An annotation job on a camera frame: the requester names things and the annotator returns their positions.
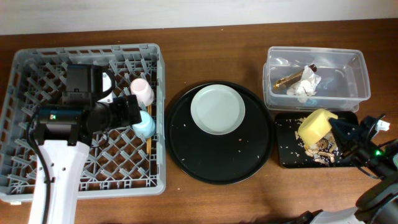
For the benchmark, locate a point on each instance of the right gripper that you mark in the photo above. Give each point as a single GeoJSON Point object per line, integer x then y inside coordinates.
{"type": "Point", "coordinates": [348, 143]}

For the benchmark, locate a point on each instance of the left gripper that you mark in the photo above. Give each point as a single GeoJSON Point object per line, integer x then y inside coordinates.
{"type": "Point", "coordinates": [131, 110]}

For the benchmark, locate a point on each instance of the blue plastic cup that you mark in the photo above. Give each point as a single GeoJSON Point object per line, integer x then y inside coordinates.
{"type": "Point", "coordinates": [146, 128]}

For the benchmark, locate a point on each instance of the yellow bowl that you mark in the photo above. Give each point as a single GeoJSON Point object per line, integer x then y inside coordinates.
{"type": "Point", "coordinates": [315, 126]}

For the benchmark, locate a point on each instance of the pink plastic cup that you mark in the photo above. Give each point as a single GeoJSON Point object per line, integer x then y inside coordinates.
{"type": "Point", "coordinates": [142, 90]}

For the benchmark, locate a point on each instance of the food scraps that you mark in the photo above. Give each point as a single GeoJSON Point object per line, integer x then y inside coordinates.
{"type": "Point", "coordinates": [323, 152]}

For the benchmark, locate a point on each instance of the wooden chopstick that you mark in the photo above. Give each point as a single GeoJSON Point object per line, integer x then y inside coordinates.
{"type": "Point", "coordinates": [149, 140]}

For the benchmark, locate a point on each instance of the white tissue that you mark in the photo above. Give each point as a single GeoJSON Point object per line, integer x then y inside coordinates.
{"type": "Point", "coordinates": [306, 86]}

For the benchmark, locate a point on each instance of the gold coffee sachet wrapper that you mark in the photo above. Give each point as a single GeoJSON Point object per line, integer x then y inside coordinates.
{"type": "Point", "coordinates": [288, 81]}

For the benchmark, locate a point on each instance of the white round plate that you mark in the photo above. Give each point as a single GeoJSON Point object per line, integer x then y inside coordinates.
{"type": "Point", "coordinates": [217, 109]}

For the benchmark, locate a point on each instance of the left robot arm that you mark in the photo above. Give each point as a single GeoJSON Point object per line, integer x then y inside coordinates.
{"type": "Point", "coordinates": [61, 135]}

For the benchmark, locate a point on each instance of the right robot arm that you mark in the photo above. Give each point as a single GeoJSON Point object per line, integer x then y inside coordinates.
{"type": "Point", "coordinates": [379, 203]}

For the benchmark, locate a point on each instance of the grey dishwasher rack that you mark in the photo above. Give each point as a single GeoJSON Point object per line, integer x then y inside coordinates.
{"type": "Point", "coordinates": [117, 163]}

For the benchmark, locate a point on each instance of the black rectangular waste tray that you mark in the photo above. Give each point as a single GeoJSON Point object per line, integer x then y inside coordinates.
{"type": "Point", "coordinates": [292, 156]}

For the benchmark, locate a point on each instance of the clear plastic waste bin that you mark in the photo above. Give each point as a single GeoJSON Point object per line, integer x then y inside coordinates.
{"type": "Point", "coordinates": [344, 83]}

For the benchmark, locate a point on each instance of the black round tray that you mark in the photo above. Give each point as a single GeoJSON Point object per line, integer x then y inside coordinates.
{"type": "Point", "coordinates": [219, 159]}

